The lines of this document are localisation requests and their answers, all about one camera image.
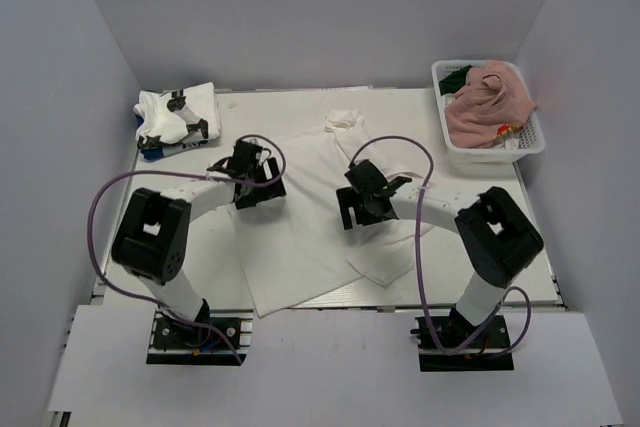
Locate folded blue t-shirt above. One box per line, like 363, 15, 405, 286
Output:
136, 119, 209, 162

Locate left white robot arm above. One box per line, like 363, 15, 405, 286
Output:
111, 135, 287, 346

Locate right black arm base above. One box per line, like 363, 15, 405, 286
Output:
407, 314, 515, 373

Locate white red-print t-shirt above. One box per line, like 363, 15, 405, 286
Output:
228, 110, 415, 317

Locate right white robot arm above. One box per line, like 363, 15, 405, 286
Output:
336, 160, 544, 346

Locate pink t-shirt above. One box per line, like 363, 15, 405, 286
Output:
444, 60, 536, 149

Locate dark green t-shirt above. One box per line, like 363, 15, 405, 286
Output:
438, 65, 472, 95

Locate folded white printed t-shirt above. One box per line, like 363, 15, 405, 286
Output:
133, 82, 221, 150

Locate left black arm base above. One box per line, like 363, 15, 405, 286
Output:
146, 311, 253, 367

